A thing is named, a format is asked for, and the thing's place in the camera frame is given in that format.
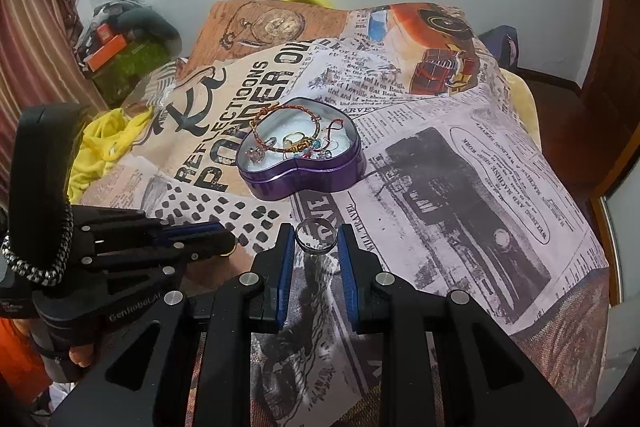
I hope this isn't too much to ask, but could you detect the silver ring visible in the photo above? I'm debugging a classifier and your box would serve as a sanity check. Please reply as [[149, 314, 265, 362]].
[[294, 217, 340, 254]]

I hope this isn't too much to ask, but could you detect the red gold braided bracelet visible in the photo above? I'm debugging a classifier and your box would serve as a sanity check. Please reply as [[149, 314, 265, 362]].
[[249, 102, 321, 154]]

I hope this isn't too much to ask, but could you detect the red string bead bracelet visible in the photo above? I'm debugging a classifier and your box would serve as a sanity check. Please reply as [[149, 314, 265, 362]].
[[311, 118, 350, 160]]

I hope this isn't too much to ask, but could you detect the gold ring cluster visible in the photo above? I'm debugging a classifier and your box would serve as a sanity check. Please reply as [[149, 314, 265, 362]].
[[282, 131, 308, 148]]

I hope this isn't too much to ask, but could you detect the orange sleeve forearm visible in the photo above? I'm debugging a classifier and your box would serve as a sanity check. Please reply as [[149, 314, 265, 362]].
[[0, 319, 51, 407]]

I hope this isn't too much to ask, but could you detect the left hand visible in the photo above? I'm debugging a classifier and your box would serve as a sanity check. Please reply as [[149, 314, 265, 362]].
[[68, 343, 94, 367]]

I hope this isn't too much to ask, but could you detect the purple heart tin box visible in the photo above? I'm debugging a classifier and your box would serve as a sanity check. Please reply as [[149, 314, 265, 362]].
[[236, 98, 366, 202]]

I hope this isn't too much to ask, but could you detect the yellow cloth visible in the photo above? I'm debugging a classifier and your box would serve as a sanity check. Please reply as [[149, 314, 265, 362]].
[[67, 107, 153, 204]]

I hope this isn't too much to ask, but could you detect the green patterned cloth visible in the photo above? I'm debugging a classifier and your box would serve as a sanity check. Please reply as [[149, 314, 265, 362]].
[[90, 40, 170, 108]]

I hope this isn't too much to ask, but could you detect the orange box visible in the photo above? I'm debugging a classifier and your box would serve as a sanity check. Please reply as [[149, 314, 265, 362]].
[[86, 35, 127, 72]]

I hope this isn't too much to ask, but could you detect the newspaper print bed blanket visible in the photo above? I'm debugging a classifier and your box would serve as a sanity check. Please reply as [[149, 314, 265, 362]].
[[82, 0, 608, 424]]

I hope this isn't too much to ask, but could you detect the striped red curtain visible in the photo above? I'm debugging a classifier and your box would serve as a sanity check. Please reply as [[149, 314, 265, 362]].
[[1, 0, 106, 205]]

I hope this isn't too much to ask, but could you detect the pile of clutter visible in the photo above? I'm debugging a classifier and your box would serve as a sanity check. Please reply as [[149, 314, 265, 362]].
[[74, 0, 182, 65]]

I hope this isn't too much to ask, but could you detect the brown wooden wardrobe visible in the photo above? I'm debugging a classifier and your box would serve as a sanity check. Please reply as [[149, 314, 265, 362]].
[[579, 0, 639, 202]]

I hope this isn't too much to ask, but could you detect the dark blue bag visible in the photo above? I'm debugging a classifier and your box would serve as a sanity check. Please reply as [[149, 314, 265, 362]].
[[478, 25, 520, 72]]

